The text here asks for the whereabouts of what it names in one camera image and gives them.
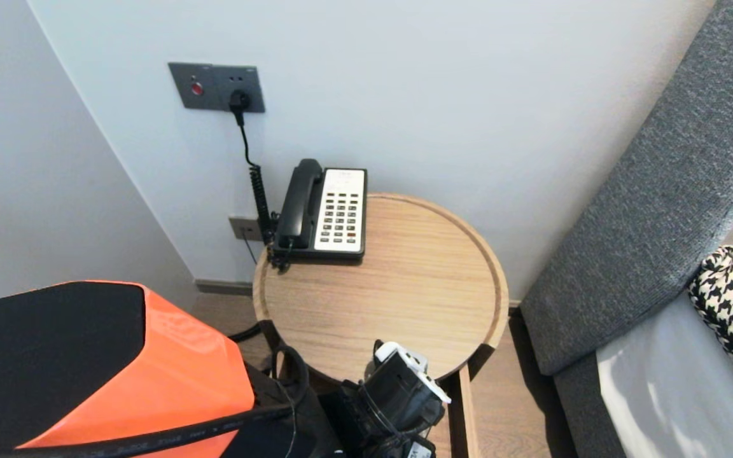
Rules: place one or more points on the black white desk telephone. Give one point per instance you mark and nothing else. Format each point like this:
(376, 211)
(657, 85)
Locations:
(341, 210)

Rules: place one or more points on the black telephone handset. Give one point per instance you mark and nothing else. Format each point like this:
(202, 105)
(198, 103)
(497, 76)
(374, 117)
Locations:
(300, 203)

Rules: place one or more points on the grey wall socket panel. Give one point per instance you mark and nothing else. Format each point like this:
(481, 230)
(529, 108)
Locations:
(214, 83)

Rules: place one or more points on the grey fabric headboard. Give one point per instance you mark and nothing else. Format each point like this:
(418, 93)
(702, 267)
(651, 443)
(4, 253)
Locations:
(659, 191)

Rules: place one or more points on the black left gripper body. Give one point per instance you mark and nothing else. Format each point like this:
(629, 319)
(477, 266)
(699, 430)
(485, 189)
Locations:
(401, 404)

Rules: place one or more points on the round wooden side table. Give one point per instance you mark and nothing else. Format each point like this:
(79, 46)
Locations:
(465, 413)
(373, 280)

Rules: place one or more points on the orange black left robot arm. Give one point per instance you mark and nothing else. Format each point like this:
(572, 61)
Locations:
(169, 362)

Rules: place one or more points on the small grey wall outlet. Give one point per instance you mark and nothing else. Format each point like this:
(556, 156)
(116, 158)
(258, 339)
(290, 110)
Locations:
(242, 229)

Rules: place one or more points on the grey fabric bed frame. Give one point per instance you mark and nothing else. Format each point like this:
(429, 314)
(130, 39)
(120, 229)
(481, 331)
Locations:
(583, 413)

